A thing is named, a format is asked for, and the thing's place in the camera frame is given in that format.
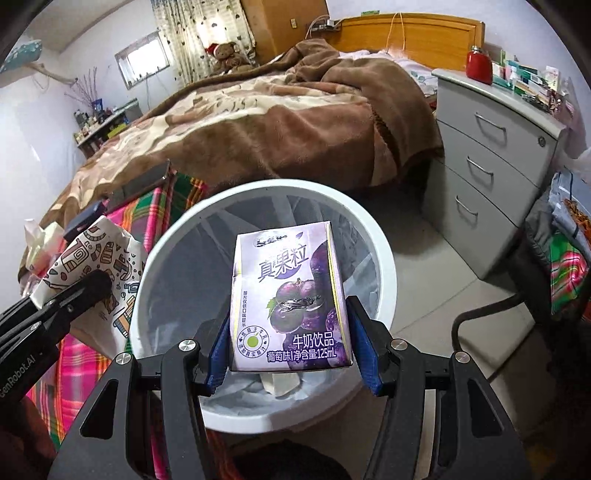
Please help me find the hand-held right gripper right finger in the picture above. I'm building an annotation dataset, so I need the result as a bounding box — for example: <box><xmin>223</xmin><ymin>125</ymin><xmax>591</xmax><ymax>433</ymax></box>
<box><xmin>345</xmin><ymin>295</ymin><xmax>527</xmax><ymax>480</ymax></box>

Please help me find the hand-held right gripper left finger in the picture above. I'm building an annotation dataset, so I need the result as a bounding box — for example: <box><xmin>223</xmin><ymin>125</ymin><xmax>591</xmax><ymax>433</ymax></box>
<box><xmin>48</xmin><ymin>318</ymin><xmax>232</xmax><ymax>480</ymax></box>

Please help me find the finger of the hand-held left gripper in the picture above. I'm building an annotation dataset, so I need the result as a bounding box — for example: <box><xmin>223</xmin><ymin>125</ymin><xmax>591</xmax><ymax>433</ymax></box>
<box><xmin>28</xmin><ymin>270</ymin><xmax>114</xmax><ymax>334</ymax></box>
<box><xmin>0</xmin><ymin>295</ymin><xmax>38</xmax><ymax>325</ymax></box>

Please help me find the patterned paper bag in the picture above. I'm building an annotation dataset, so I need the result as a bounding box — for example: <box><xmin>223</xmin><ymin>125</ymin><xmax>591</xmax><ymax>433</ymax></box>
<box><xmin>30</xmin><ymin>215</ymin><xmax>148</xmax><ymax>356</ymax></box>

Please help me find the purple milk drink carton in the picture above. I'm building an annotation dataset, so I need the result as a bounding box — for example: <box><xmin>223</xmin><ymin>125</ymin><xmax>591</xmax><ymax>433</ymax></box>
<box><xmin>228</xmin><ymin>220</ymin><xmax>355</xmax><ymax>372</ymax></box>

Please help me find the white round trash bin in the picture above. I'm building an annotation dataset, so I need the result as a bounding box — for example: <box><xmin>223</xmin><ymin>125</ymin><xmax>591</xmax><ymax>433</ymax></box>
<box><xmin>129</xmin><ymin>179</ymin><xmax>399</xmax><ymax>435</ymax></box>

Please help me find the white tissue pack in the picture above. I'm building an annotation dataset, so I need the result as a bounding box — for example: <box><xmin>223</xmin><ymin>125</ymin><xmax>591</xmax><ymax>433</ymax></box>
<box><xmin>21</xmin><ymin>219</ymin><xmax>65</xmax><ymax>273</ymax></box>

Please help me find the dark blue glasses case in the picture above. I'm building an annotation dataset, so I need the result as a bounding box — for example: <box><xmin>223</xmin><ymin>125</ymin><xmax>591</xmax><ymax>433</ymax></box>
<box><xmin>62</xmin><ymin>202</ymin><xmax>106</xmax><ymax>241</ymax></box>

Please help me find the translucent white bin liner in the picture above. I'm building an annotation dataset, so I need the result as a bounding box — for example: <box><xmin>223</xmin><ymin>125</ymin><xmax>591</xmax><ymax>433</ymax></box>
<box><xmin>148</xmin><ymin>194</ymin><xmax>370</xmax><ymax>416</ymax></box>

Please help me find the black chair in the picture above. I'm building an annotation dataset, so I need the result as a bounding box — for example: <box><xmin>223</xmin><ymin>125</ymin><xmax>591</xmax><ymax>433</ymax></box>
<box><xmin>450</xmin><ymin>198</ymin><xmax>591</xmax><ymax>384</ymax></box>

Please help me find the black smartphone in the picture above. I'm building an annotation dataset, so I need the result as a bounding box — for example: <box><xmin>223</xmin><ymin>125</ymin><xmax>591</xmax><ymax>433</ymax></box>
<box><xmin>105</xmin><ymin>159</ymin><xmax>172</xmax><ymax>210</ymax></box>

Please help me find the cluttered low shelf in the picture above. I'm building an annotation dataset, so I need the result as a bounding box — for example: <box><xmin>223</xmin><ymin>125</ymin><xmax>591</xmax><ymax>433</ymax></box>
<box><xmin>74</xmin><ymin>97</ymin><xmax>141</xmax><ymax>158</ymax></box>

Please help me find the blue vase with branches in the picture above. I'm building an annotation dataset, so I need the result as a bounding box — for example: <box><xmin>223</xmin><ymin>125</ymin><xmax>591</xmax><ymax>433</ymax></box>
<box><xmin>65</xmin><ymin>67</ymin><xmax>105</xmax><ymax>114</ymax></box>

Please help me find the grey drawer cabinet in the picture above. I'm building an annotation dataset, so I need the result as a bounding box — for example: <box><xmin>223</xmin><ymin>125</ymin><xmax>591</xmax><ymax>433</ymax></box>
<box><xmin>431</xmin><ymin>68</ymin><xmax>566</xmax><ymax>280</ymax></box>

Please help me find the dark grey garment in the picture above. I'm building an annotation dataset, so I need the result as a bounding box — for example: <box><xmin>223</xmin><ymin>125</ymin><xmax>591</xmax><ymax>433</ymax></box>
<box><xmin>524</xmin><ymin>198</ymin><xmax>561</xmax><ymax>319</ymax></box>

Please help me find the wrapped air conditioner pipe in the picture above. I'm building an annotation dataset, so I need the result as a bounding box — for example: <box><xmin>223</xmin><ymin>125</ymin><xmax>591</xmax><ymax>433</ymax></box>
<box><xmin>28</xmin><ymin>62</ymin><xmax>79</xmax><ymax>86</ymax></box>

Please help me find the plaid cloth on chair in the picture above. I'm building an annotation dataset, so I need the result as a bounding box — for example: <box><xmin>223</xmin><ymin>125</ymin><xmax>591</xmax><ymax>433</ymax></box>
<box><xmin>549</xmin><ymin>231</ymin><xmax>589</xmax><ymax>315</ymax></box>

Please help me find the brown patterned blanket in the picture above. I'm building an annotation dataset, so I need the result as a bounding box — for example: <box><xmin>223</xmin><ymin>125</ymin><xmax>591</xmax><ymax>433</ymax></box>
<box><xmin>18</xmin><ymin>38</ymin><xmax>446</xmax><ymax>296</ymax></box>

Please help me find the grey printed plastic package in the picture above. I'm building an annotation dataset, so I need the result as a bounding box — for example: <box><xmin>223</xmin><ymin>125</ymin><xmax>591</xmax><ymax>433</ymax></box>
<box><xmin>549</xmin><ymin>171</ymin><xmax>591</xmax><ymax>241</ymax></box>

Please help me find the patterned window curtain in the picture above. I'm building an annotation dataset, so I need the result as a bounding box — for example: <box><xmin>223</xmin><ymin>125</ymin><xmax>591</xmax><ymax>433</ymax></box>
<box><xmin>150</xmin><ymin>0</ymin><xmax>257</xmax><ymax>88</ymax></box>

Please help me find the brown teddy bear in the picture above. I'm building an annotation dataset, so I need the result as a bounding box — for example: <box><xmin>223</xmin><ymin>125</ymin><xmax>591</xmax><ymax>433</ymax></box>
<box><xmin>205</xmin><ymin>41</ymin><xmax>254</xmax><ymax>75</ymax></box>

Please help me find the pink bedding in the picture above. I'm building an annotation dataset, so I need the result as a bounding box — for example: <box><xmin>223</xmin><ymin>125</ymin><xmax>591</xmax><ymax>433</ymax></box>
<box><xmin>339</xmin><ymin>48</ymin><xmax>437</xmax><ymax>97</ymax></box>

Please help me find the white plastic bag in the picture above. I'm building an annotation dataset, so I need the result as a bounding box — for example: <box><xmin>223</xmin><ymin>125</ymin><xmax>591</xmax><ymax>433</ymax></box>
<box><xmin>561</xmin><ymin>145</ymin><xmax>591</xmax><ymax>176</ymax></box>

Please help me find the pile of medicine boxes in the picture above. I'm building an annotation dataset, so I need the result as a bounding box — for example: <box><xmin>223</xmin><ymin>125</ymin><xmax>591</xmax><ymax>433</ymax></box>
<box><xmin>492</xmin><ymin>48</ymin><xmax>573</xmax><ymax>112</ymax></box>

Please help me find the wooden bed headboard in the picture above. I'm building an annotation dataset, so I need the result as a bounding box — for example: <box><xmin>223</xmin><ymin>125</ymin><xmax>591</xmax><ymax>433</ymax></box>
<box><xmin>330</xmin><ymin>13</ymin><xmax>485</xmax><ymax>72</ymax></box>

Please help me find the wooden wardrobe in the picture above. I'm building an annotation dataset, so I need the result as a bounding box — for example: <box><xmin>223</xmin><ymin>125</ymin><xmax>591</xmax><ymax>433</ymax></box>
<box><xmin>240</xmin><ymin>0</ymin><xmax>331</xmax><ymax>65</ymax></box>

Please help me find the small wall window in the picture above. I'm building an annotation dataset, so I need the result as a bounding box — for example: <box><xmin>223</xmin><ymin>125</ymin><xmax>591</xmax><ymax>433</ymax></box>
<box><xmin>115</xmin><ymin>33</ymin><xmax>171</xmax><ymax>90</ymax></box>

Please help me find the wall air conditioner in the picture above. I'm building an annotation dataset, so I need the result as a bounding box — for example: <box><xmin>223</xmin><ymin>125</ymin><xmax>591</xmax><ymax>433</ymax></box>
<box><xmin>0</xmin><ymin>39</ymin><xmax>43</xmax><ymax>75</ymax></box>

